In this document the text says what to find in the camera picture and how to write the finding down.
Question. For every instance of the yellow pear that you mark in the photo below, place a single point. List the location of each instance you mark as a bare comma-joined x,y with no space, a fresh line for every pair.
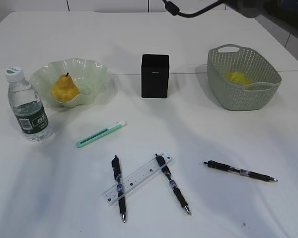
64,90

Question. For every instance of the clear water bottle green label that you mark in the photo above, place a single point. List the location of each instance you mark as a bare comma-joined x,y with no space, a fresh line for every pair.
27,106

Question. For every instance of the blue black right robot arm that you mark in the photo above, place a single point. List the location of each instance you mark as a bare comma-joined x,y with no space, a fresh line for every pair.
284,13

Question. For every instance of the black pen middle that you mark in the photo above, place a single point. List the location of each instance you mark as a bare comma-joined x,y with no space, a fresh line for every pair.
166,171

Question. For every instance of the black pen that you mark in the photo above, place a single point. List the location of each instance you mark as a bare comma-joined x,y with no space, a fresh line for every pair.
166,171
119,187
241,172

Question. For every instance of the green utility knife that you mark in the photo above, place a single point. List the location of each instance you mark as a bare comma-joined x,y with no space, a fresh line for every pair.
100,134

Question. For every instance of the black square pen holder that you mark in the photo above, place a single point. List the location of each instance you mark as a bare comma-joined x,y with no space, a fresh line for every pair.
154,76

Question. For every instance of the black pen left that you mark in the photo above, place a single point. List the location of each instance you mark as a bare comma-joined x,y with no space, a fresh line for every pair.
119,187

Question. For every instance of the green wavy glass plate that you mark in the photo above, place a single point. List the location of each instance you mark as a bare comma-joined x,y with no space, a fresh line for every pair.
89,76

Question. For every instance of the transparent plastic ruler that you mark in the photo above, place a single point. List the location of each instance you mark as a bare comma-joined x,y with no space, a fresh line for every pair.
135,179

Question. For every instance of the green woven plastic basket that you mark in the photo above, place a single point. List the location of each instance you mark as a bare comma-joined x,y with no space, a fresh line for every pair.
232,58

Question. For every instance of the black pen right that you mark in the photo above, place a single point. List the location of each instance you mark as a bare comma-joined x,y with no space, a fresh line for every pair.
241,172

